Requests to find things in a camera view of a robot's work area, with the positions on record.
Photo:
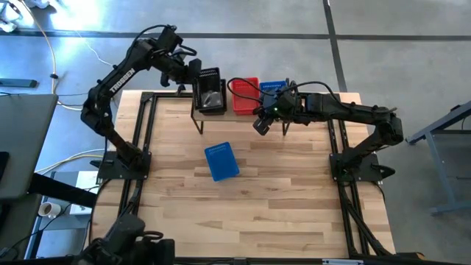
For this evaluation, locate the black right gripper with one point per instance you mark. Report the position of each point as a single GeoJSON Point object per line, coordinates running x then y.
{"type": "Point", "coordinates": [289, 108]}

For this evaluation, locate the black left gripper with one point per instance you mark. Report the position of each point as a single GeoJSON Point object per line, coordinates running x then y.
{"type": "Point", "coordinates": [176, 70]}

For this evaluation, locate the red plastic slotted basket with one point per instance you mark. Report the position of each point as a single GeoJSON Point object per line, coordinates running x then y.
{"type": "Point", "coordinates": [244, 107]}

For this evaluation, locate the blue plastic slotted basket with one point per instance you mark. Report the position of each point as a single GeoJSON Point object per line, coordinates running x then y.
{"type": "Point", "coordinates": [222, 162]}
{"type": "Point", "coordinates": [272, 86]}

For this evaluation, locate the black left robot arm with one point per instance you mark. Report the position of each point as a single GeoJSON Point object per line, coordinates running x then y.
{"type": "Point", "coordinates": [121, 79]}

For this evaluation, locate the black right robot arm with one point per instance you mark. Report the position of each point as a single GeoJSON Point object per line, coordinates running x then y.
{"type": "Point", "coordinates": [349, 110]}

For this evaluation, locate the wooden shelf with black legs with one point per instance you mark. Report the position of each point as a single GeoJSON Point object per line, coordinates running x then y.
{"type": "Point", "coordinates": [235, 117]}

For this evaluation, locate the white box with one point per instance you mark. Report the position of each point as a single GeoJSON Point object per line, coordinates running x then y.
{"type": "Point", "coordinates": [86, 180]}

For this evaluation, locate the black flat bar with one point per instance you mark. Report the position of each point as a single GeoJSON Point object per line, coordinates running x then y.
{"type": "Point", "coordinates": [18, 83]}

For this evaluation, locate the black desk leg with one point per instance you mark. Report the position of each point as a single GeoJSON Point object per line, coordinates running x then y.
{"type": "Point", "coordinates": [62, 190]}

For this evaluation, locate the black jointed device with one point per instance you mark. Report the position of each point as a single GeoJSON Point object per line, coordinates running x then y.
{"type": "Point", "coordinates": [125, 237]}

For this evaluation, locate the grey desk top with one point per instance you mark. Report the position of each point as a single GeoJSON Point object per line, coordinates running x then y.
{"type": "Point", "coordinates": [25, 143]}

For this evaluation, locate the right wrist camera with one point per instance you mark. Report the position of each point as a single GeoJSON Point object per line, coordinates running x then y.
{"type": "Point", "coordinates": [270, 100]}

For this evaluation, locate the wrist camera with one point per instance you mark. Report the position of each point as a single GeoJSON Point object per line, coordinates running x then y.
{"type": "Point", "coordinates": [170, 37]}
{"type": "Point", "coordinates": [270, 100]}

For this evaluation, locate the black metal table frame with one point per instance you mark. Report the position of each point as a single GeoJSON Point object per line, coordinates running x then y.
{"type": "Point", "coordinates": [165, 94]}

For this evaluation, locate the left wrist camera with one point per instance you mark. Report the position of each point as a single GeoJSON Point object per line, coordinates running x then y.
{"type": "Point", "coordinates": [170, 37]}

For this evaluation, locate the grey metal table frame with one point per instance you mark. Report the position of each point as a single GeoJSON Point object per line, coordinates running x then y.
{"type": "Point", "coordinates": [441, 125]}

